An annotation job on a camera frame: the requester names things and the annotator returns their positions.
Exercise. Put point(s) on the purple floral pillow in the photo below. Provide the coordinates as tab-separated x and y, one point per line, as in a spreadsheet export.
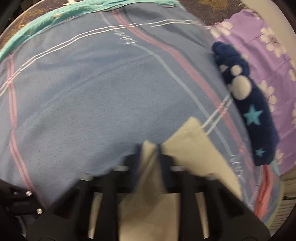
254	39

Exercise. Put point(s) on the blue striped bed cover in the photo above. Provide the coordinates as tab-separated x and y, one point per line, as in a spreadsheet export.
69	92

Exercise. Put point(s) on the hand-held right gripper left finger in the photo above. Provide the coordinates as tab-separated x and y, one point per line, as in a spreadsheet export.
135	166

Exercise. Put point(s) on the navy star print blanket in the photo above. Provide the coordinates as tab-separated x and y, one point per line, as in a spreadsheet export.
254	104

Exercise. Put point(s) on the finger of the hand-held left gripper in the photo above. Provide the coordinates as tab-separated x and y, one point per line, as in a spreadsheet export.
20	201

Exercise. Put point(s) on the beige t-shirt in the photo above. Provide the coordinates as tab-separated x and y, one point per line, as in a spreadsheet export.
196	157

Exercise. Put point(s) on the cream pleated curtain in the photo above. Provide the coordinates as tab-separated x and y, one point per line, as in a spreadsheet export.
289	197

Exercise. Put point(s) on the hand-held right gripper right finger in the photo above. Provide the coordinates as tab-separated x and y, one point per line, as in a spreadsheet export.
165	166

